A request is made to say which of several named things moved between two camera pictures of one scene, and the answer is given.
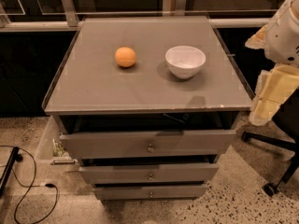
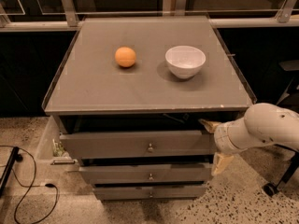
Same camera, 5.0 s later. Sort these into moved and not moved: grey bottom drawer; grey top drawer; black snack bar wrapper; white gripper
Moved: white gripper
Not moved: grey top drawer; grey bottom drawer; black snack bar wrapper
